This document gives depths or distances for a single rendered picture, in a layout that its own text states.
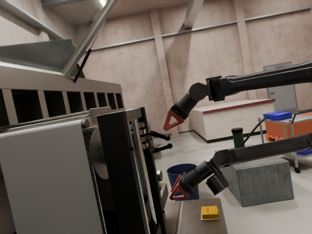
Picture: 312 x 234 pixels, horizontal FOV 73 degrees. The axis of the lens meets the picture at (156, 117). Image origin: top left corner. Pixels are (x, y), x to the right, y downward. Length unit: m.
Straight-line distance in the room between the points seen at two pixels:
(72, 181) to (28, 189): 0.12
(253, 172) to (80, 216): 2.50
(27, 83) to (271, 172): 2.70
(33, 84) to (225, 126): 5.93
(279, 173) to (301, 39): 8.43
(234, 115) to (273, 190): 3.80
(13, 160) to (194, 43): 8.96
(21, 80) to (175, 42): 8.57
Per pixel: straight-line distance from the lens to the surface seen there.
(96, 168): 0.55
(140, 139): 0.48
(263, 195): 3.03
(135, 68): 9.06
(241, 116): 6.61
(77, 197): 0.55
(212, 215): 1.04
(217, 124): 6.42
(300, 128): 5.53
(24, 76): 0.91
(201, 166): 0.86
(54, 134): 0.54
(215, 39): 9.54
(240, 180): 2.86
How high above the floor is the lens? 1.44
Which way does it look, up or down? 4 degrees down
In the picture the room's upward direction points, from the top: 10 degrees counter-clockwise
